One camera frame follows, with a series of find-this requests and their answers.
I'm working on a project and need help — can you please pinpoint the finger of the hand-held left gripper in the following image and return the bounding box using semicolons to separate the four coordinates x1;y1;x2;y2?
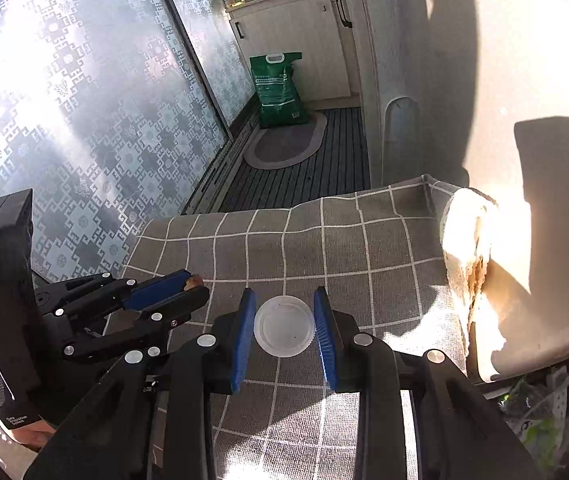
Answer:
64;287;210;365
54;269;192;317

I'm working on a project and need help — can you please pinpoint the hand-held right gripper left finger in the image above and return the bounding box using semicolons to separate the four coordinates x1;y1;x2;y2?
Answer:
24;287;258;480

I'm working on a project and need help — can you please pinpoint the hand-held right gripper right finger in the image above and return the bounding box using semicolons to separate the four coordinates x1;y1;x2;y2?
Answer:
313;286;540;480

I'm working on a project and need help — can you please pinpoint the clear plastic lid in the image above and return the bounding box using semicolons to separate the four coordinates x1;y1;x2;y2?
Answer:
253;296;315;358

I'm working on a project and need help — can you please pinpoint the person's left hand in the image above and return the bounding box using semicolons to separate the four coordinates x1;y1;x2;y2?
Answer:
13;421;58;447

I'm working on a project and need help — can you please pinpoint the grey checked tablecloth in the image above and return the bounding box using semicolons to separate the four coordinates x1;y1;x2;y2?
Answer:
122;174;470;480

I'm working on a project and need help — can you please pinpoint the wide patterned glass sliding door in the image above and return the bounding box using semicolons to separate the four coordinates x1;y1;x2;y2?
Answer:
0;0;231;282

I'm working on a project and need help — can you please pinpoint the grey oval rug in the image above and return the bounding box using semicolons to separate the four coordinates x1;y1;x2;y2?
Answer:
243;110;329;170

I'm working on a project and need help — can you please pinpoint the green plastic bag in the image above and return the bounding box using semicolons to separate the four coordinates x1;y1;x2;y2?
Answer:
507;377;565;447

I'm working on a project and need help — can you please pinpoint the beige refrigerator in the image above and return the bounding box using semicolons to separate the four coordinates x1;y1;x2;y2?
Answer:
399;0;569;383

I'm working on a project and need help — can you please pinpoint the white perforated basket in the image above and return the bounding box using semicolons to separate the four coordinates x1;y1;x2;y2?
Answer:
502;365;569;456

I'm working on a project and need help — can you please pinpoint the narrow patterned glass sliding door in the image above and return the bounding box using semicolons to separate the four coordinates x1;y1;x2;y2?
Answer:
157;0;258;129

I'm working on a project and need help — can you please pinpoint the white kitchen cabinet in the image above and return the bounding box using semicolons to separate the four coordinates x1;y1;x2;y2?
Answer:
227;0;353;108

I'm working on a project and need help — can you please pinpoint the white tall cabinet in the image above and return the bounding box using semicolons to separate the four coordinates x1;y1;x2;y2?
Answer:
342;0;421;192

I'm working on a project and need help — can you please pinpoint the green sack with handle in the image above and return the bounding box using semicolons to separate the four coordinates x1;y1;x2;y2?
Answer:
249;52;310;129

